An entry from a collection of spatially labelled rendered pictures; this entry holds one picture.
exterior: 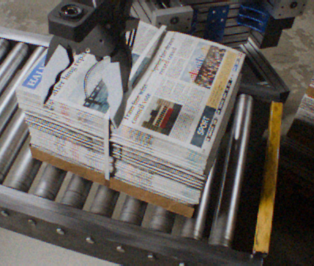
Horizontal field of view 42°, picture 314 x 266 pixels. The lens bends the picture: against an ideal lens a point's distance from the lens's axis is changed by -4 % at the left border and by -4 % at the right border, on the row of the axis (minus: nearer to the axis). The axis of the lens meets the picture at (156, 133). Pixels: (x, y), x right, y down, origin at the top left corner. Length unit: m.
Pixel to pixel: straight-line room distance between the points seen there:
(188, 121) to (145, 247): 0.27
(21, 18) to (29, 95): 1.98
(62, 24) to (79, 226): 0.50
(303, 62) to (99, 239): 2.04
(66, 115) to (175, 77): 0.21
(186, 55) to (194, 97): 0.12
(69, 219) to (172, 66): 0.37
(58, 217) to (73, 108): 0.25
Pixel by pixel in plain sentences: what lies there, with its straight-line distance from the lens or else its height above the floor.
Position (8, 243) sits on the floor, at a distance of 1.78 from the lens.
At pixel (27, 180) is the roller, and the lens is 0.96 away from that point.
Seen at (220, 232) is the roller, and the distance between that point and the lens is 0.90.
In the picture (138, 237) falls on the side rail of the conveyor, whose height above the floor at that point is 0.80.
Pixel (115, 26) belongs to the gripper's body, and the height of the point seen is 1.26.
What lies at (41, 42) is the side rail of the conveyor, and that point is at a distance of 1.26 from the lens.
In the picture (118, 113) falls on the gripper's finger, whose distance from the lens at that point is 0.57.
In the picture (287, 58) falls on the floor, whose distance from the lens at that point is 2.66.
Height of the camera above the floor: 1.58
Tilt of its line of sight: 51 degrees down
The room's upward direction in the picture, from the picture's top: 8 degrees clockwise
